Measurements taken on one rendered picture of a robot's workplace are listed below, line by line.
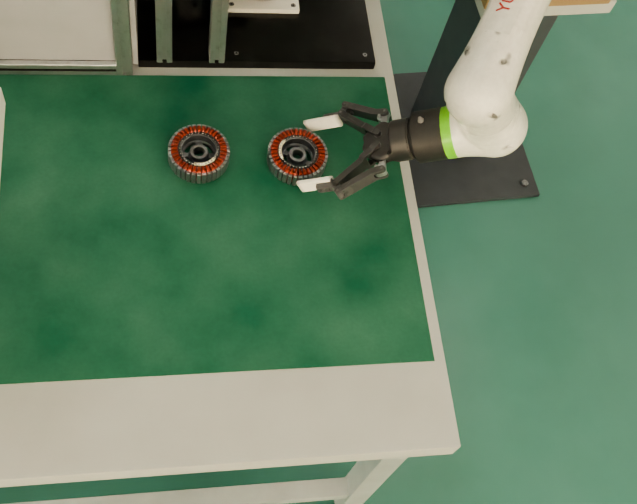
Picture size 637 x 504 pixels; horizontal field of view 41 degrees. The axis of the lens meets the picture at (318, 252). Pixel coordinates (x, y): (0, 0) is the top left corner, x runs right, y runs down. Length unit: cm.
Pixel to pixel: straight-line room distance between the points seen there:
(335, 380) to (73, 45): 78
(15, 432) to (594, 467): 151
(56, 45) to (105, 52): 9
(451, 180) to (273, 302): 121
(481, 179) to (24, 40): 145
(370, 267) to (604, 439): 108
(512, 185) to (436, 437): 132
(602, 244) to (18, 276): 174
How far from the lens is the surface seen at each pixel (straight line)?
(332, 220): 158
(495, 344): 241
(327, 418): 143
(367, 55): 179
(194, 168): 156
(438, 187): 257
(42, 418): 143
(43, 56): 172
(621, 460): 244
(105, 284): 150
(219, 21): 165
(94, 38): 168
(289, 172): 158
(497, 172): 266
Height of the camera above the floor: 210
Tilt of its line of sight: 61 degrees down
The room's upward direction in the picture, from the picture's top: 18 degrees clockwise
